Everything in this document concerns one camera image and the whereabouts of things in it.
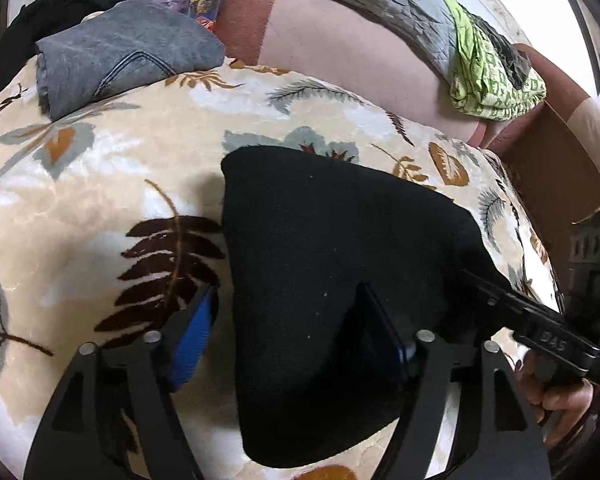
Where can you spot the person's right hand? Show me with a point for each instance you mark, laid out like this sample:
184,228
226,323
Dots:
555,402

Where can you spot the folded grey jeans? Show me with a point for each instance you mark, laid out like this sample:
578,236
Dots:
120,45

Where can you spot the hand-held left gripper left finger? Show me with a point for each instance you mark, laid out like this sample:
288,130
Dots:
195,350

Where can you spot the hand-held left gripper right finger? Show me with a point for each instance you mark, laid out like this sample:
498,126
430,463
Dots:
397,342

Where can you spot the brown and beige pillow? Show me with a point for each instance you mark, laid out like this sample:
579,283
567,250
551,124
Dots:
590,110

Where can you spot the pink and brown bed sheet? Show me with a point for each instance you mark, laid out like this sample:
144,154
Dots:
330,45

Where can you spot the black clothing pile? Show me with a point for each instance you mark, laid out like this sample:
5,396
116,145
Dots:
45,10

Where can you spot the framed wall picture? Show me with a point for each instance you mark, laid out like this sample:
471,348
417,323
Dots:
597,45

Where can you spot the leaf print blanket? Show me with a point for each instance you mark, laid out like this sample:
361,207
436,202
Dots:
105,170

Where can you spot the green patterned cloth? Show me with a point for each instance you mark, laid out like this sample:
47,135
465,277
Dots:
480,85

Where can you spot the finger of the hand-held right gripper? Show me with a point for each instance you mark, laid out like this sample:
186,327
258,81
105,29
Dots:
530,320

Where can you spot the black pants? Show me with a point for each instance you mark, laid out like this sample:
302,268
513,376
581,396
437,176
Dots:
320,260

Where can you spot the colourful printed packet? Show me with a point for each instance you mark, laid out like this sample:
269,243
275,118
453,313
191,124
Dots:
205,10

